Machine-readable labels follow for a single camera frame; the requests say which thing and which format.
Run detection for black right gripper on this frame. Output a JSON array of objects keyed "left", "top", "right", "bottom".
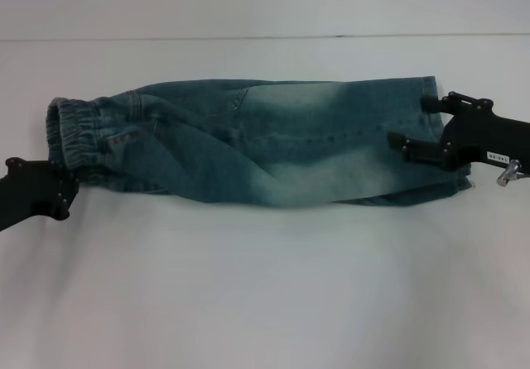
[{"left": 386, "top": 91, "right": 530, "bottom": 172}]

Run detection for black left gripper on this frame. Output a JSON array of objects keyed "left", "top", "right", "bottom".
[{"left": 0, "top": 157, "right": 82, "bottom": 232}]

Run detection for blue denim shorts with embroidery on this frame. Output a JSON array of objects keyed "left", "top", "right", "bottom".
[{"left": 43, "top": 74, "right": 475, "bottom": 211}]

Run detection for silver plug with black cable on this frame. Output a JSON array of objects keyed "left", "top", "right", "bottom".
[{"left": 495, "top": 159, "right": 526, "bottom": 187}]

